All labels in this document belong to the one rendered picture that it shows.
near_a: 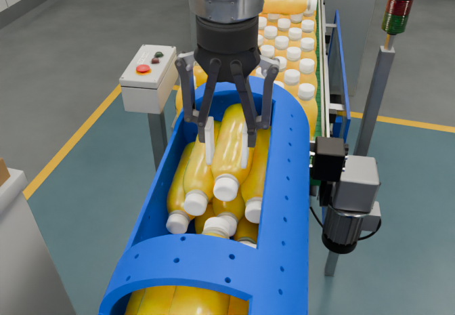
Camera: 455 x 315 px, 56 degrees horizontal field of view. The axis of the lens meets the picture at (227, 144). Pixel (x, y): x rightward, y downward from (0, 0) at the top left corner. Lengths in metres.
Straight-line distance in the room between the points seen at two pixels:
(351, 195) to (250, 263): 0.73
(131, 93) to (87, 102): 2.00
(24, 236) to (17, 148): 1.75
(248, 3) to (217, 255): 0.29
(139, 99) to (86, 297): 1.11
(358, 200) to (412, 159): 1.50
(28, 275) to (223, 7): 0.93
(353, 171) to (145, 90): 0.60
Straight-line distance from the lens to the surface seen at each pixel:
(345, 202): 1.25
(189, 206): 0.74
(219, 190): 0.69
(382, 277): 2.10
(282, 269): 0.57
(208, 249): 0.53
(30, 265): 1.22
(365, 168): 1.24
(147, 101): 1.14
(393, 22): 1.26
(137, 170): 2.49
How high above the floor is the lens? 1.66
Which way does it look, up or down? 40 degrees down
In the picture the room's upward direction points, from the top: straight up
